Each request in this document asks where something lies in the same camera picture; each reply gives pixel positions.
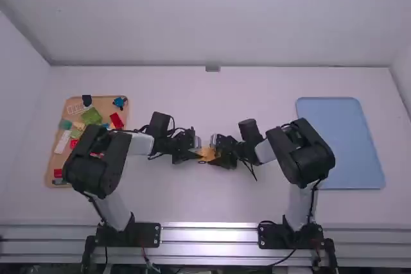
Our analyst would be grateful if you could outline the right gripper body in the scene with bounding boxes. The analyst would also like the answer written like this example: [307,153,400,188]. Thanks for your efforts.
[211,133,240,170]

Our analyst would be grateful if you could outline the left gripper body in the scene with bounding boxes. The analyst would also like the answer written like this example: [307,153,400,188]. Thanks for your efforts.
[168,127,202,164]

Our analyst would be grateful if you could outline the yellow toy car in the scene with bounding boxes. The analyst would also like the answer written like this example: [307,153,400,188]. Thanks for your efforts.
[197,147,222,163]

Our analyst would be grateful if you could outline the tan tray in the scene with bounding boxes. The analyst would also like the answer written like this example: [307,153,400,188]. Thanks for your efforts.
[44,94,132,189]

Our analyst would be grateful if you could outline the silver rails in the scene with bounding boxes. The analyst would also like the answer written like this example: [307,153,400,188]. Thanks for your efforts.
[0,221,411,269]

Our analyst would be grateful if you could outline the clear toy brick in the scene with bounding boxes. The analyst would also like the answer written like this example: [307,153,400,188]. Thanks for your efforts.
[66,103,85,115]

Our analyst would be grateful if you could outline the blue mat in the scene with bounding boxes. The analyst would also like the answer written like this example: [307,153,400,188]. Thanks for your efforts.
[295,96,386,191]

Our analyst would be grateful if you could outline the white toy brick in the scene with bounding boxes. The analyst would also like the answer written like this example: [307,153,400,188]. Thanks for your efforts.
[54,130,72,155]

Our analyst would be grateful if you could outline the black cable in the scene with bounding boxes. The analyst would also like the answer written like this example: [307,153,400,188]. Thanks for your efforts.
[237,153,258,182]
[268,247,298,268]

